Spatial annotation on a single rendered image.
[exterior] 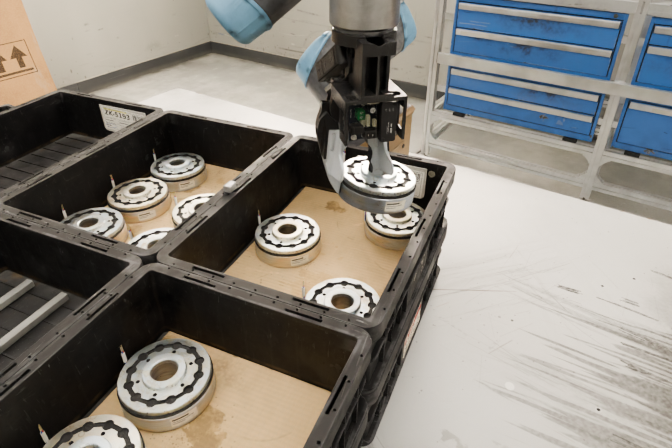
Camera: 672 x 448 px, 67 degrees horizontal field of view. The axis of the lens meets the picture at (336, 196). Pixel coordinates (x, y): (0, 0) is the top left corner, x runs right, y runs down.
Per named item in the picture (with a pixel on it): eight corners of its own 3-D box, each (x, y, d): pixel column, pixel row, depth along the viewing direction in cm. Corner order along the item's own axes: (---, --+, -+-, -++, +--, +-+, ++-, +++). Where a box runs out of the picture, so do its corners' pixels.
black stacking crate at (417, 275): (299, 189, 100) (297, 136, 94) (448, 223, 90) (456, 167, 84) (168, 327, 69) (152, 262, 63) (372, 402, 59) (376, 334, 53)
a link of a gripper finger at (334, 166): (325, 211, 62) (339, 142, 57) (314, 186, 66) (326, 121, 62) (349, 211, 63) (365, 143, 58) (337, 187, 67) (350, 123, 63)
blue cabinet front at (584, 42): (443, 108, 263) (457, -6, 234) (591, 141, 230) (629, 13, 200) (441, 109, 261) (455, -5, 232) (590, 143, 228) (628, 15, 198)
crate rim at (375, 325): (297, 145, 95) (297, 133, 94) (456, 176, 85) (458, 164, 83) (153, 273, 64) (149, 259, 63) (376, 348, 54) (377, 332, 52)
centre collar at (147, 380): (160, 351, 59) (159, 347, 59) (196, 362, 58) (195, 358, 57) (132, 384, 55) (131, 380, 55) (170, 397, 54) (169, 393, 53)
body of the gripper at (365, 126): (341, 152, 56) (343, 42, 49) (322, 121, 63) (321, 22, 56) (406, 144, 58) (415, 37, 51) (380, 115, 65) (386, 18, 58)
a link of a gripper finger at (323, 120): (312, 159, 62) (324, 90, 58) (310, 153, 64) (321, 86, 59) (348, 160, 64) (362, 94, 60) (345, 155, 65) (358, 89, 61)
